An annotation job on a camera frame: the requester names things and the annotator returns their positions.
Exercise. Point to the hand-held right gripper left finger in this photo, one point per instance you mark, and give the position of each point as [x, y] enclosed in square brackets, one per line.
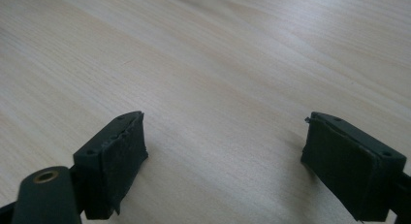
[111, 159]

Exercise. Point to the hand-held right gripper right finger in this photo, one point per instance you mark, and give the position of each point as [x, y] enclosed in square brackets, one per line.
[349, 162]

